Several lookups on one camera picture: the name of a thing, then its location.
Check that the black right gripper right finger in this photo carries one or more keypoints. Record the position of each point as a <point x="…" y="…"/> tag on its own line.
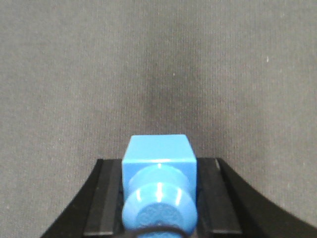
<point x="228" y="207"/>

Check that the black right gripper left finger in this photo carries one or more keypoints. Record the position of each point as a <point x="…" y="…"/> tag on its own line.
<point x="95" y="211"/>

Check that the light blue cube block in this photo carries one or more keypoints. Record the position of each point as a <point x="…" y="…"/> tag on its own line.
<point x="155" y="151"/>

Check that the dark conveyor belt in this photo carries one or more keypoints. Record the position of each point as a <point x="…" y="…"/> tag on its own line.
<point x="78" y="78"/>

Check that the blue suction cup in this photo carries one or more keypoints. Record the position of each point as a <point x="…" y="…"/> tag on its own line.
<point x="160" y="195"/>

